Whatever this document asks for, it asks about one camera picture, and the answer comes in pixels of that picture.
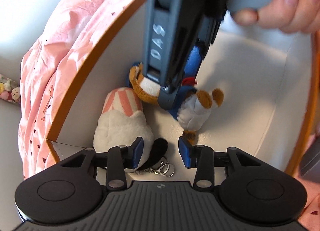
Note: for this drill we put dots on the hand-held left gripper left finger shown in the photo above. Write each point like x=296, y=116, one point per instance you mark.
x=137, y=151

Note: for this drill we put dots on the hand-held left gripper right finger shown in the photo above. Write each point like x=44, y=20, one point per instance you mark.
x=185, y=153

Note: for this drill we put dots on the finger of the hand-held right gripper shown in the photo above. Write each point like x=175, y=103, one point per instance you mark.
x=195, y=60

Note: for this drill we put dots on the brown plush bear blue outfit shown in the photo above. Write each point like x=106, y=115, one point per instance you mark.
x=192, y=113

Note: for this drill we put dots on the orange cardboard box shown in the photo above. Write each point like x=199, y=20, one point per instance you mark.
x=250, y=83

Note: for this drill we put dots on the person's right hand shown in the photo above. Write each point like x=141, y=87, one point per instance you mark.
x=295, y=13

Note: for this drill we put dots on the pink printed blanket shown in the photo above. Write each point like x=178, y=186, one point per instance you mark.
x=62, y=58

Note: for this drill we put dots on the small plush toys group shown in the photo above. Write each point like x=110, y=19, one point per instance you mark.
x=10, y=90

